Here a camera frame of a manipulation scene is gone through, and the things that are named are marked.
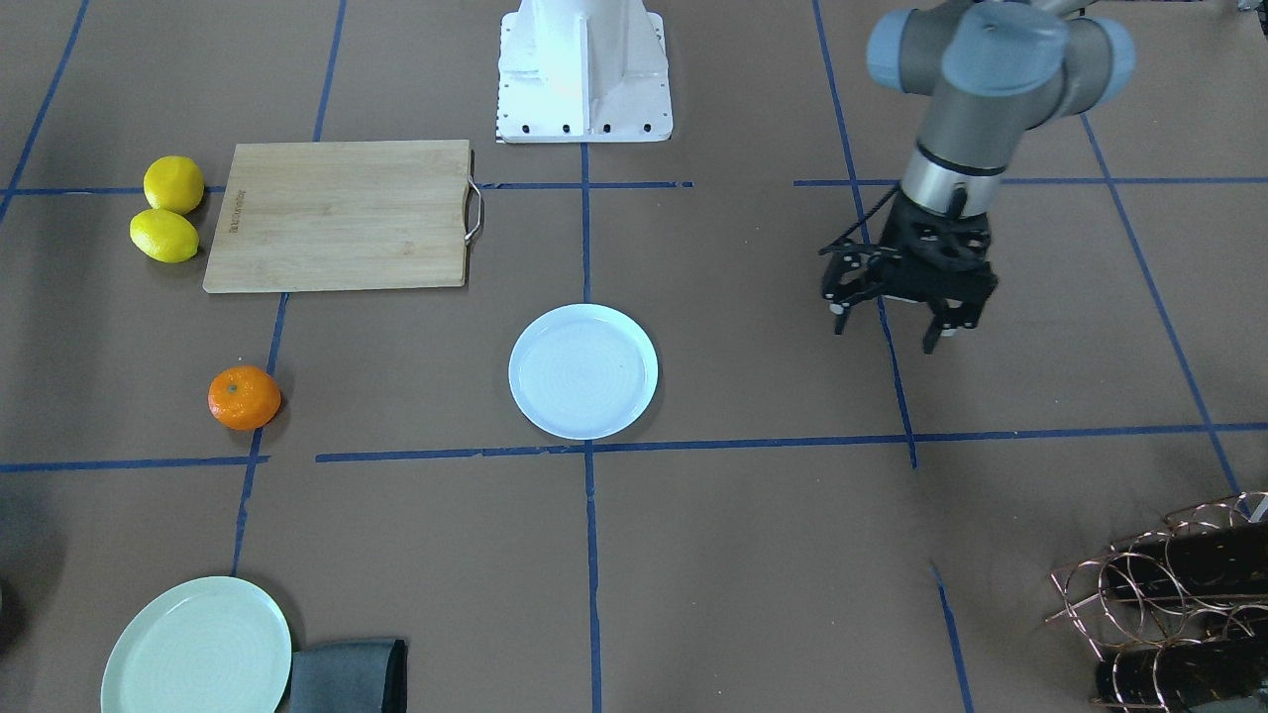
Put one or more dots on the copper wire bottle rack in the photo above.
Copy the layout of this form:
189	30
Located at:
1175	616

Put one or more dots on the orange fruit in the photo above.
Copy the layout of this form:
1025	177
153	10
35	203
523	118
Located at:
243	398

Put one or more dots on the bamboo cutting board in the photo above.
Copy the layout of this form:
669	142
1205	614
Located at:
317	216

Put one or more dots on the dark wine bottle middle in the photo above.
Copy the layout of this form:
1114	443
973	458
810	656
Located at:
1217	567

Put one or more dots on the yellow lemon far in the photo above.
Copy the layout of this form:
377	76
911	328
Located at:
174	183

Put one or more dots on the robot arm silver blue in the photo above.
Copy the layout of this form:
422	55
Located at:
993	71

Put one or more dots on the dark wine bottle front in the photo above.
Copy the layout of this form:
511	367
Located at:
1214	676

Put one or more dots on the light green plate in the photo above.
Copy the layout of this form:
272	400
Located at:
211	644

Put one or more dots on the dark wine bottle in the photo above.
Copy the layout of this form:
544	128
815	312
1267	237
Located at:
1214	676
1217	567

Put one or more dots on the light blue plate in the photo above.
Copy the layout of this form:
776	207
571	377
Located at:
583	372

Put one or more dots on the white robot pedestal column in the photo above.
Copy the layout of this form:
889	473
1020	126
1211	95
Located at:
583	71

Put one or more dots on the yellow lemon near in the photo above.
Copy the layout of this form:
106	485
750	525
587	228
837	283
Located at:
164	236

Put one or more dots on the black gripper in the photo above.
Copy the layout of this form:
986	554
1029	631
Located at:
854	280

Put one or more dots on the yellow lemon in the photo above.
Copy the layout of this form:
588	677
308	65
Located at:
174	183
164	236

